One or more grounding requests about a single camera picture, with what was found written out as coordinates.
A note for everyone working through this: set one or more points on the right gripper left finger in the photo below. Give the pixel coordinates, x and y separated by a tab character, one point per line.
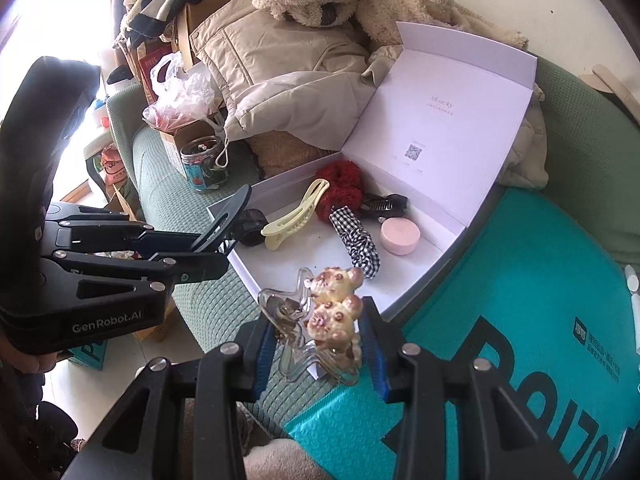
140	437

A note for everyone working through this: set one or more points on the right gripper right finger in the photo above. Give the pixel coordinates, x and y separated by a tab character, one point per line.
498	437

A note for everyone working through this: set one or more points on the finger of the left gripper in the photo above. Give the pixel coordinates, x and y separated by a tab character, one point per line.
75	281
88	230

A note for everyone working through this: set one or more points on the cream hair claw clip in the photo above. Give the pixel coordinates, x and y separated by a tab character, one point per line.
277	231

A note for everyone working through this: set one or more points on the clear bear hair clip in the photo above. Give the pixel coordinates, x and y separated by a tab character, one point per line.
317	324

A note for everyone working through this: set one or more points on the pink round compact case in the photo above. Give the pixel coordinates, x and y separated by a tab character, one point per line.
400	236

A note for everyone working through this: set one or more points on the black white checkered scrunchie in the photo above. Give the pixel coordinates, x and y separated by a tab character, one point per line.
357	240

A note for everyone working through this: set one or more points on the red fluffy scrunchie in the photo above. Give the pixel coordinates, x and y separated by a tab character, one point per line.
345	190

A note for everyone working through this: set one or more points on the black pearl bow hair clip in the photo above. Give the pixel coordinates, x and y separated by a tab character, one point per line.
379	207

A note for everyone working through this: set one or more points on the black hair claw clip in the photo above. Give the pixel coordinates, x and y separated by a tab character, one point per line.
219	238

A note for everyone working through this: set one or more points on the glass jar with label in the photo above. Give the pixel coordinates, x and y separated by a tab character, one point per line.
205	163

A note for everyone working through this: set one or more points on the teal bubble mailer bag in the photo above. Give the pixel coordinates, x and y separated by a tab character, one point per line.
500	349

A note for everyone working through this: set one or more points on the small brown cardboard box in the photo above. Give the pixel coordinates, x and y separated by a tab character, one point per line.
174	142

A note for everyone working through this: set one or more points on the white plastic bag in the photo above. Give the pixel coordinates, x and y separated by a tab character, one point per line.
183	96

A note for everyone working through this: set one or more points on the white open gift box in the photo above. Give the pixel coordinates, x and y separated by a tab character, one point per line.
438	132

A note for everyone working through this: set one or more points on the beige puffer jacket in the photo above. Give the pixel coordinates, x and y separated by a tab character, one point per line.
314	84

